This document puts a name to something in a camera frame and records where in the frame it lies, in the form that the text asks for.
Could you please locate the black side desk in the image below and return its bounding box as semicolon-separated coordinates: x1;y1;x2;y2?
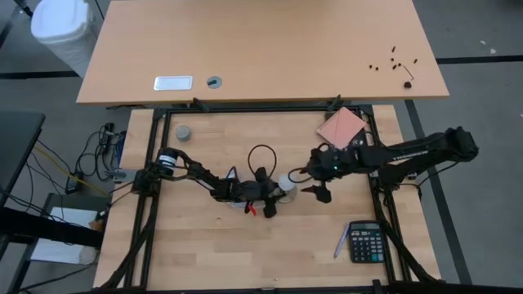
0;110;47;205

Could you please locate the black calculator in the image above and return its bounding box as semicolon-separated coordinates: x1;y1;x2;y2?
347;220;387;265

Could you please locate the metal lamp socket base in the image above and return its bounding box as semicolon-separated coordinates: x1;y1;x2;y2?
277;185;298;204

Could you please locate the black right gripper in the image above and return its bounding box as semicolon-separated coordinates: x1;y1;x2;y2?
301;147;349;204

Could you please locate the black aluminium table frame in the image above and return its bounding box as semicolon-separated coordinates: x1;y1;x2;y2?
96;104;445;294

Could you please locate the purple pen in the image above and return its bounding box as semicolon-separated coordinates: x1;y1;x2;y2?
333;223;351;260

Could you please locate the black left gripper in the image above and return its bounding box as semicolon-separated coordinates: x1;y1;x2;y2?
230;166;287;220

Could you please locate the beige wooden desk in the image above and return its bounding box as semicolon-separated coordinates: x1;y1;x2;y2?
76;0;450;107

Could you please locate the white floor box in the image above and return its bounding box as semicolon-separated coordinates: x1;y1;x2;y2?
30;206;99;265

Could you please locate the white lamp power cord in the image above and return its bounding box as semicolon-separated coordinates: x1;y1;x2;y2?
226;167;262;211

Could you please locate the black left wrist camera cable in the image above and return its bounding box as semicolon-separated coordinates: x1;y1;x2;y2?
247;144;278;180

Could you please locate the yellow floor cable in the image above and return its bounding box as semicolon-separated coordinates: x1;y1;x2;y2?
34;145;107;197

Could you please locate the white trash bin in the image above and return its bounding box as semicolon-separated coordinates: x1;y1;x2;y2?
30;0;99;78

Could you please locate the white lightbulb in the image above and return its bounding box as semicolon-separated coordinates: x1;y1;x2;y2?
277;174;297;193

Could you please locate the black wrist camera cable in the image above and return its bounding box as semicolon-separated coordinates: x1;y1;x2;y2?
247;144;278;180
288;167;312;184

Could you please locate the black power adapter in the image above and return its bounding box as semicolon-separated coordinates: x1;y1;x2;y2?
65;171;85;195

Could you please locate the black floor cable bundle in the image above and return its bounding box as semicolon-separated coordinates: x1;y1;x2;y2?
75;122;123;185

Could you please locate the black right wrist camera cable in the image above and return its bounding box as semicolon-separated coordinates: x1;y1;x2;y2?
288;167;312;184

